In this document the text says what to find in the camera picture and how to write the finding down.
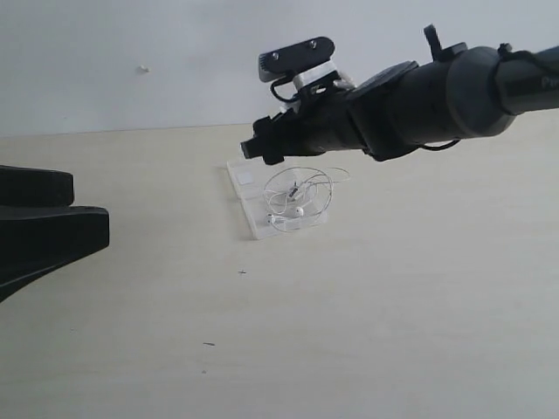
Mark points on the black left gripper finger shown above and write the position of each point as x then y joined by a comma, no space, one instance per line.
36,187
38,241

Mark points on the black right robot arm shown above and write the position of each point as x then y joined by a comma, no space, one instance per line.
462,93

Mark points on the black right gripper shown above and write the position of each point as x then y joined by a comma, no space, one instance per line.
320,125

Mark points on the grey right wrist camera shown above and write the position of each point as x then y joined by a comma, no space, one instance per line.
294,59

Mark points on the clear plastic storage case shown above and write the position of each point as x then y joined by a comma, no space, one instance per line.
282,198

